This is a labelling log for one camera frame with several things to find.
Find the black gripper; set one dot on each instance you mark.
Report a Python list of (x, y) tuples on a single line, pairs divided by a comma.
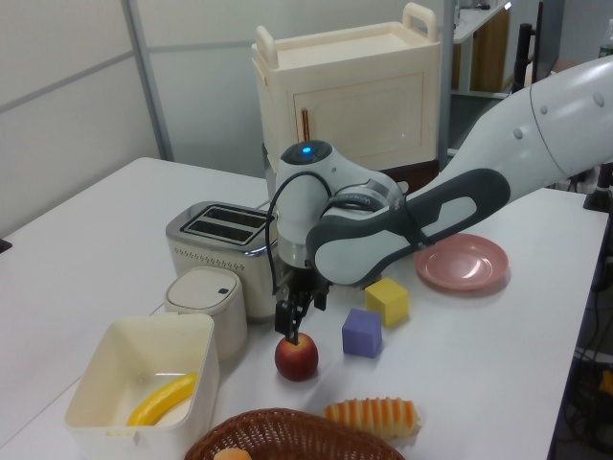
[(299, 280)]

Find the red toy apple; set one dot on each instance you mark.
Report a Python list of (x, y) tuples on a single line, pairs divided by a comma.
[(297, 359)]

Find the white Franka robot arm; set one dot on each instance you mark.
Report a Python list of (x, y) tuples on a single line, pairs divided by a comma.
[(479, 158)]

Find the cream square plastic container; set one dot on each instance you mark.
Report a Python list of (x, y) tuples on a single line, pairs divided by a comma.
[(143, 354)]

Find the purple foam cube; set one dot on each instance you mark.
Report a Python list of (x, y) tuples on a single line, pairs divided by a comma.
[(361, 335)]

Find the small white lidded bin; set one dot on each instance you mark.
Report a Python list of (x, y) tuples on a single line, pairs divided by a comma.
[(206, 306)]

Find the yellow foam cube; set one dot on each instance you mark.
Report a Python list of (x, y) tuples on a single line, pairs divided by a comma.
[(385, 302)]

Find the cream and silver toaster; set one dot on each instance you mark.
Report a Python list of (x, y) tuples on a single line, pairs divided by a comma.
[(215, 249)]

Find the brown wicker basket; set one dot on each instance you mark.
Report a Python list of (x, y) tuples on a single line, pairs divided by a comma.
[(287, 438)]

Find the orange striped toy bread roll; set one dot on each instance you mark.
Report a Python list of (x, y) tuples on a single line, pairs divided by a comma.
[(373, 417)]

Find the golden toy bread bun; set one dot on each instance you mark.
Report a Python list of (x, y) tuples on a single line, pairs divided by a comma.
[(232, 454)]

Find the yellow toy banana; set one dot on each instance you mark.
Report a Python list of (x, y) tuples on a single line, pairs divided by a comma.
[(163, 400)]

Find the pink plastic plate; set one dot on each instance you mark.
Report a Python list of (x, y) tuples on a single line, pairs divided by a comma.
[(462, 266)]

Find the wooden background shelf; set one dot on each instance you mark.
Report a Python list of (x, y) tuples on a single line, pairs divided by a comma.
[(486, 52)]

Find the black monitor stand pole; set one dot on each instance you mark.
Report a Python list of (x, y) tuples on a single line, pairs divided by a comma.
[(523, 57)]

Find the clear plastic bottle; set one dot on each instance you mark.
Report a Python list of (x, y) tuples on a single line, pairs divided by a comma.
[(607, 50)]

